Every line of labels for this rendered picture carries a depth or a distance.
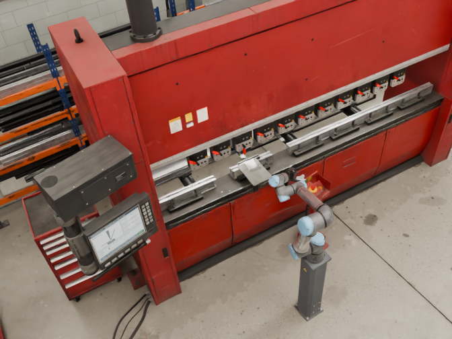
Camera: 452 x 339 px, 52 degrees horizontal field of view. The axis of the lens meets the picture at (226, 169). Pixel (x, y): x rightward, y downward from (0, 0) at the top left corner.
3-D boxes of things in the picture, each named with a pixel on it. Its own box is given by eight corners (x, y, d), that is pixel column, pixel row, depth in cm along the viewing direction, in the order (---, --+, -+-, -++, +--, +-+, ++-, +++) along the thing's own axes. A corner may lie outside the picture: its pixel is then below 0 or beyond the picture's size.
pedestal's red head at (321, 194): (313, 206, 395) (315, 192, 382) (300, 196, 404) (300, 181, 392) (329, 194, 403) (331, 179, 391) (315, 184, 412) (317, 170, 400)
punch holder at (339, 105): (337, 110, 403) (339, 94, 391) (331, 105, 409) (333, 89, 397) (351, 104, 408) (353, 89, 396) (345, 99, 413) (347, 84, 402)
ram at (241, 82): (145, 173, 339) (120, 80, 283) (141, 167, 344) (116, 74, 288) (448, 50, 429) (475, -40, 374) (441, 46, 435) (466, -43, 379)
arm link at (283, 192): (296, 196, 325) (290, 181, 326) (282, 202, 322) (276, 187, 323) (292, 198, 332) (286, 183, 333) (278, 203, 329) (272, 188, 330)
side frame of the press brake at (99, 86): (156, 306, 411) (83, 88, 251) (124, 239, 467) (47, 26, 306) (181, 293, 419) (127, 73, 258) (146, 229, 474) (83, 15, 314)
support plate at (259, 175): (253, 186, 371) (253, 185, 370) (237, 167, 388) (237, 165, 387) (272, 177, 376) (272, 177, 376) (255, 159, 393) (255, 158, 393)
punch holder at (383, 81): (373, 95, 415) (377, 79, 404) (367, 90, 421) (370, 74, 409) (387, 89, 420) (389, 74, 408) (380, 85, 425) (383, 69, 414)
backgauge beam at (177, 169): (155, 188, 392) (153, 179, 385) (148, 178, 401) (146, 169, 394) (369, 97, 461) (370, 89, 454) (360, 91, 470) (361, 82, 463)
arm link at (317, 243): (327, 250, 337) (328, 239, 327) (311, 257, 333) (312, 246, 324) (318, 238, 345) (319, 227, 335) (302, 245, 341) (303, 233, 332)
